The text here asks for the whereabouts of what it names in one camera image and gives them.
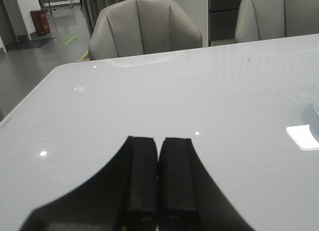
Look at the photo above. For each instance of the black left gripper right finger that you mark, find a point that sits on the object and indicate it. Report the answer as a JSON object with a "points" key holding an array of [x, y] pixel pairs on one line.
{"points": [[189, 199]]}

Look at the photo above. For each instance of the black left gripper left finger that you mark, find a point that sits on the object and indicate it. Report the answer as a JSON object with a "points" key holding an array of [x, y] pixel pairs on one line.
{"points": [[122, 196]]}

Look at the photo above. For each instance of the light blue plate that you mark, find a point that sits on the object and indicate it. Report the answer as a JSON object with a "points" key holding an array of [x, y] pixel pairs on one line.
{"points": [[314, 124]]}

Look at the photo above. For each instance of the grey left armchair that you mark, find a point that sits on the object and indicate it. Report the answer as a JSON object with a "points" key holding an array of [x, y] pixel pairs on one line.
{"points": [[139, 27]]}

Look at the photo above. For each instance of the grey armchair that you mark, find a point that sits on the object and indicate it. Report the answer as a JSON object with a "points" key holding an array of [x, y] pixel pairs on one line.
{"points": [[270, 19], [139, 27]]}

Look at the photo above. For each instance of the grey right armchair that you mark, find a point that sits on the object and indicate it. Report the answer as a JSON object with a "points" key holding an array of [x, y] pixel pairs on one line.
{"points": [[270, 19]]}

